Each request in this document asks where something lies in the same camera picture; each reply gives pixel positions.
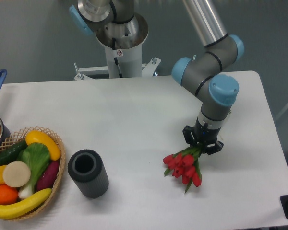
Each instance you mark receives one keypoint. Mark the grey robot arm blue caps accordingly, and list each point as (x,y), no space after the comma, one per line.
(122,32)

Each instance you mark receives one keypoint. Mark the purple sweet potato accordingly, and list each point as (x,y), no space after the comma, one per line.
(49,176)

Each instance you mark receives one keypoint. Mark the green cucumber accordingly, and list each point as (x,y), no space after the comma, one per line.
(11,153)

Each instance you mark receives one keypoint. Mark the dark grey ribbed vase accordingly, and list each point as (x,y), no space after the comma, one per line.
(87,170)

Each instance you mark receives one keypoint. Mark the woven wicker basket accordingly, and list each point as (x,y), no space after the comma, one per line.
(19,136)

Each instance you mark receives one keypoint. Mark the yellow squash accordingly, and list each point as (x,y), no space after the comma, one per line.
(36,136)

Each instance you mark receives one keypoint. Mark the orange fruit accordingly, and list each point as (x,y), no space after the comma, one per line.
(8,195)

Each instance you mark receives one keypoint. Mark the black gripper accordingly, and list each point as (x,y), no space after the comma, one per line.
(203,134)

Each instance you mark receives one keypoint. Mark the red tulip bouquet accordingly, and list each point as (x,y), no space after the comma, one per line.
(185,164)

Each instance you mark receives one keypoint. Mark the yellow banana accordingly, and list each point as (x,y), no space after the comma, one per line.
(23,207)

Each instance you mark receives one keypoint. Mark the beige round disc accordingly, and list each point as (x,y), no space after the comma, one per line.
(16,174)

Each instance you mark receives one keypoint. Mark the green bok choy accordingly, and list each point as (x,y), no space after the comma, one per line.
(37,157)

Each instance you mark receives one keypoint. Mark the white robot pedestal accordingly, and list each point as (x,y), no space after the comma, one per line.
(121,63)

